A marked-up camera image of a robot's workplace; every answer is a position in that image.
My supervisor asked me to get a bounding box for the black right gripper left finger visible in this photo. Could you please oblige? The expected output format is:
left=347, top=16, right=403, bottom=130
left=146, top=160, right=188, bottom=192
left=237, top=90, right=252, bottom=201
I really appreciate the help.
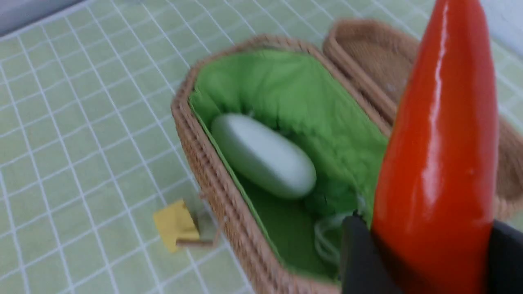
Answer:
left=340, top=215, right=403, bottom=294

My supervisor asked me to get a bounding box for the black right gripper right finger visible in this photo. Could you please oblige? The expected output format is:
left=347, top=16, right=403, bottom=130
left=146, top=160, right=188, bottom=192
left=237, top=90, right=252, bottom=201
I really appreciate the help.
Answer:
left=487, top=220, right=523, bottom=294

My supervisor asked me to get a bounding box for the red toy chili pepper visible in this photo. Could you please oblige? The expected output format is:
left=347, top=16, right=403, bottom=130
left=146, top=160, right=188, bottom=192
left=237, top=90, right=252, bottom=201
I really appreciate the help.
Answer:
left=371, top=0, right=499, bottom=294

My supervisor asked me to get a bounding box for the white toy radish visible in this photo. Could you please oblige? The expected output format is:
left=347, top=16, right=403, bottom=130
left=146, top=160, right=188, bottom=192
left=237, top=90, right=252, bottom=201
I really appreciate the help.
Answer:
left=211, top=114, right=316, bottom=199

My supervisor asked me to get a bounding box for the woven wicker basket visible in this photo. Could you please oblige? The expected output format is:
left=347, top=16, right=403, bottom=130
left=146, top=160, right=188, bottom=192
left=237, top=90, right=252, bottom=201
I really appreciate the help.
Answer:
left=171, top=35, right=389, bottom=294

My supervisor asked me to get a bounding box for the yellow cube block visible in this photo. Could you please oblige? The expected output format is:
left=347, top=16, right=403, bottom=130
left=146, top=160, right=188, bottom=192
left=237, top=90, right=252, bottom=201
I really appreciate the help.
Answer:
left=153, top=199, right=201, bottom=253

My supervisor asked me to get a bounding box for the green checkered tablecloth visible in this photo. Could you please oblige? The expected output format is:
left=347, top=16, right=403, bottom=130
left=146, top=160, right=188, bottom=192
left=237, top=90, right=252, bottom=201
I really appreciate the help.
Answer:
left=0, top=0, right=523, bottom=294

